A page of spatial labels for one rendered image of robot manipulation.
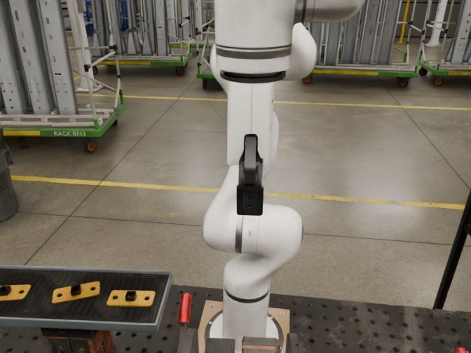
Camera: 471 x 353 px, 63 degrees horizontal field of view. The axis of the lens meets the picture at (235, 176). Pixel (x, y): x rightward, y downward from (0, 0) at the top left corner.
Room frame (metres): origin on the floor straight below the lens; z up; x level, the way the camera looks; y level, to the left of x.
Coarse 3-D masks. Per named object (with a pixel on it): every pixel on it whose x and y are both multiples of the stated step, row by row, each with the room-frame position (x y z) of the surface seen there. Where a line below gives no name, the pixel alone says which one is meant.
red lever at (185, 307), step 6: (186, 294) 0.55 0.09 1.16; (186, 300) 0.54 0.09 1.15; (180, 306) 0.54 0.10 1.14; (186, 306) 0.53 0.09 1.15; (180, 312) 0.52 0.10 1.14; (186, 312) 0.52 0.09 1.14; (180, 318) 0.52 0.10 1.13; (186, 318) 0.52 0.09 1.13; (180, 324) 0.51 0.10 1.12; (186, 324) 0.51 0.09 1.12; (180, 330) 0.50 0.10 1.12; (180, 336) 0.49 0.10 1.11; (180, 342) 0.48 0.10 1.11; (180, 348) 0.48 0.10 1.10
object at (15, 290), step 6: (0, 288) 0.55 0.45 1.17; (6, 288) 0.55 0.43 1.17; (12, 288) 0.56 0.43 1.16; (18, 288) 0.56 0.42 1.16; (24, 288) 0.56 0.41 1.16; (30, 288) 0.57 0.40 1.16; (0, 294) 0.54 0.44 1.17; (6, 294) 0.54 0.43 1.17; (12, 294) 0.55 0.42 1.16; (18, 294) 0.55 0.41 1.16; (24, 294) 0.55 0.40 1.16; (0, 300) 0.53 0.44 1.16
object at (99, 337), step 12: (48, 336) 0.51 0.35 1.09; (60, 336) 0.51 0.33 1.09; (72, 336) 0.51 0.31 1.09; (84, 336) 0.51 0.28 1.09; (96, 336) 0.52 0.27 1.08; (108, 336) 0.57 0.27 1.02; (60, 348) 0.52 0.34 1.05; (72, 348) 0.51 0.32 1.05; (84, 348) 0.51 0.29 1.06; (96, 348) 0.51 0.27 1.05; (108, 348) 0.56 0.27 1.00
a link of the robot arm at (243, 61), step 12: (216, 48) 0.44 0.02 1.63; (228, 48) 0.41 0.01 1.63; (276, 48) 0.41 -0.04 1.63; (288, 48) 0.43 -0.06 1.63; (216, 60) 0.44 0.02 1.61; (228, 60) 0.41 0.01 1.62; (240, 60) 0.41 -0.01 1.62; (252, 60) 0.40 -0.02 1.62; (264, 60) 0.41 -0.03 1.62; (276, 60) 0.41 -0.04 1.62; (288, 60) 0.43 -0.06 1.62; (228, 72) 0.43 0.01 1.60; (240, 72) 0.41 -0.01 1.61; (252, 72) 0.40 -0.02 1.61; (264, 72) 0.41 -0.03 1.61; (276, 72) 0.43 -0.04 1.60
